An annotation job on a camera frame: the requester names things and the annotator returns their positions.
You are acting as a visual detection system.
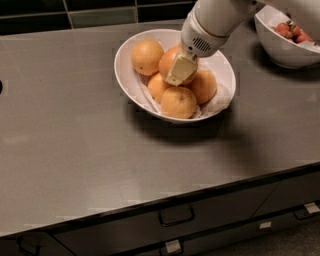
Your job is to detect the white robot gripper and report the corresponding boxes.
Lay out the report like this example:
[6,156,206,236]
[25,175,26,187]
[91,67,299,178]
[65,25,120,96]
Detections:
[165,11,228,86]

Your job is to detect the orange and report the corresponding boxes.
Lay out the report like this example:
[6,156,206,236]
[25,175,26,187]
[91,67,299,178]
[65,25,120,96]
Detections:
[147,73,171,103]
[188,70,217,105]
[131,40,164,76]
[160,87,197,119]
[158,45,198,85]

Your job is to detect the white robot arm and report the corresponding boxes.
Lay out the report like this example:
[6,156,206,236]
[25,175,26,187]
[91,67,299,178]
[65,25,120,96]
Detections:
[165,0,320,86]

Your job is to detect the white oval bowl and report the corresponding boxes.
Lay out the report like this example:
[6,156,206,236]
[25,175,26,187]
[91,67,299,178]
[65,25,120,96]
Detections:
[114,29,236,124]

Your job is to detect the white bowl with strawberries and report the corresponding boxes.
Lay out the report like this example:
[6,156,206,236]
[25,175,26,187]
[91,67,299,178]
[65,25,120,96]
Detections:
[254,6,320,69]

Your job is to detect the red strawberries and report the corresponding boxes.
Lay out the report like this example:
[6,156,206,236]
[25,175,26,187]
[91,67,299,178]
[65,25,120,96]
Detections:
[274,20,313,44]

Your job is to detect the dark right drawer front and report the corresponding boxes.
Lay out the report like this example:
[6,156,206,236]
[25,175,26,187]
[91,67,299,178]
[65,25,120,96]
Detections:
[254,172,320,217]

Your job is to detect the dark drawer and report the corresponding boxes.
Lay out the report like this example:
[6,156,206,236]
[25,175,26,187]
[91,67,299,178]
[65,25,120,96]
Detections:
[57,184,274,256]
[254,172,320,217]

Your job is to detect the small white label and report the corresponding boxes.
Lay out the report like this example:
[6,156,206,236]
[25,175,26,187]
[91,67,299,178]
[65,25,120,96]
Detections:
[259,221,272,229]

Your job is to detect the white label on lower drawer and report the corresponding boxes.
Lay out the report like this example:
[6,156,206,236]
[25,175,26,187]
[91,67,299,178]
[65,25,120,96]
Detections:
[165,240,182,254]

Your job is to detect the dark object at left edge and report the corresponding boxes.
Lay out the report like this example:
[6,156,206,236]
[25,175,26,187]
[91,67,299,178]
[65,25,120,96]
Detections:
[0,80,3,95]

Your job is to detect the dark middle drawer front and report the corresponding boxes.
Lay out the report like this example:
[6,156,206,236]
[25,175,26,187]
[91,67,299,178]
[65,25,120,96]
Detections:
[57,184,274,256]

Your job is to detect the white label at right drawer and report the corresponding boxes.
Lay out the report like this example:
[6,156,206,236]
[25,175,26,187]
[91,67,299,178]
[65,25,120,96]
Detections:
[304,202,320,214]

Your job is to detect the black middle drawer handle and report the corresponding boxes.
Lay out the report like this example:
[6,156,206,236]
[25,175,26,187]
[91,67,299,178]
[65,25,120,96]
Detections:
[158,205,195,227]

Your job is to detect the black drawer handle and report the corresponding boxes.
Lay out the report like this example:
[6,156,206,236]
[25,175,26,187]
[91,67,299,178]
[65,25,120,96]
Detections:
[293,208,320,221]
[16,235,41,256]
[158,205,195,227]

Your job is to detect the black right drawer handle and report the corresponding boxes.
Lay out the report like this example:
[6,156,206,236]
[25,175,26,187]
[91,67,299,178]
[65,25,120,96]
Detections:
[293,208,320,221]

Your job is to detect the black left drawer handle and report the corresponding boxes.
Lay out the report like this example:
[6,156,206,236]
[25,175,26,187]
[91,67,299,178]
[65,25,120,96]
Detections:
[16,235,41,256]

